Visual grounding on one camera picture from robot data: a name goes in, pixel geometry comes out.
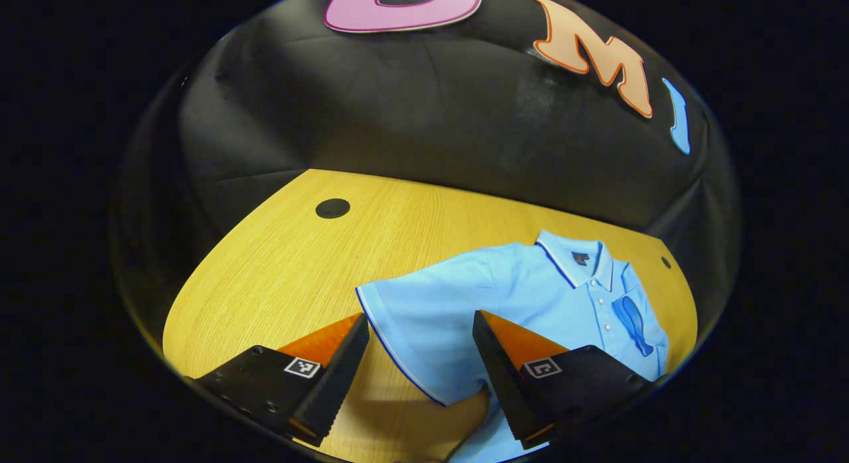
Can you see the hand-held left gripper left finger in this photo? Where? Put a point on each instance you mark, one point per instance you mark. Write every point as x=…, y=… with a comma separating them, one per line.
x=335, y=383

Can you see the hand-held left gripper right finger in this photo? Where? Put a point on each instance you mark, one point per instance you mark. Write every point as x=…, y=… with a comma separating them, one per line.
x=497, y=383

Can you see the light blue polo T-shirt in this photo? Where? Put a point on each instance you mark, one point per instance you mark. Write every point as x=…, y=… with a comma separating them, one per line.
x=477, y=297

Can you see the black backdrop cloth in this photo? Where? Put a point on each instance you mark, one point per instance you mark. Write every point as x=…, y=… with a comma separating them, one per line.
x=411, y=105

